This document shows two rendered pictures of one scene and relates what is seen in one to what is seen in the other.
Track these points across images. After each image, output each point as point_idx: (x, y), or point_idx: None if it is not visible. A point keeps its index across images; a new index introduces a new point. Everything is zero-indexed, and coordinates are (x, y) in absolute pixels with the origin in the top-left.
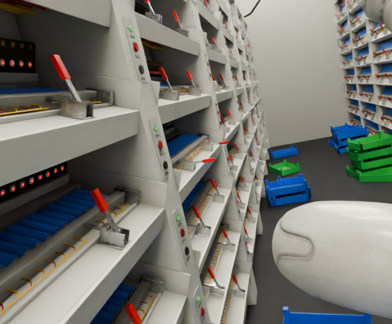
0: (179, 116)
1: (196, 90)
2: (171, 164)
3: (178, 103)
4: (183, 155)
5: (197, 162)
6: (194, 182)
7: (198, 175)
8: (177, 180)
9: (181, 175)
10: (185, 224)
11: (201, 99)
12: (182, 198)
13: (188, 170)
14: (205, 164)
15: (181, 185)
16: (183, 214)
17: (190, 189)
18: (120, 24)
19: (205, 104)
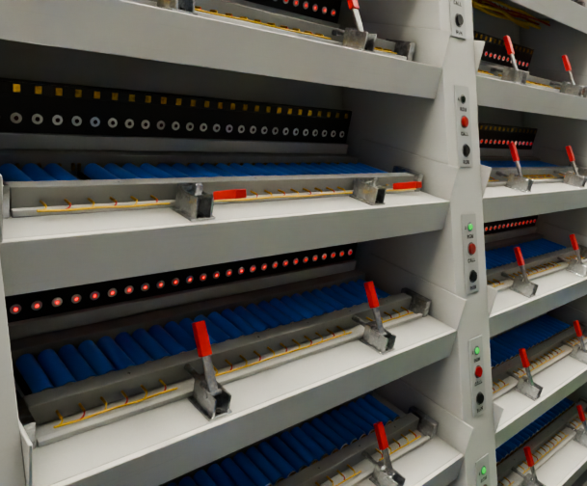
0: (193, 62)
1: (357, 36)
2: None
3: (171, 16)
4: (223, 183)
5: (205, 198)
6: (193, 252)
7: (230, 241)
8: None
9: (136, 218)
10: (1, 344)
11: (364, 60)
12: (60, 272)
13: (184, 216)
14: (292, 224)
15: (62, 233)
16: (2, 313)
17: (155, 266)
18: None
19: (403, 85)
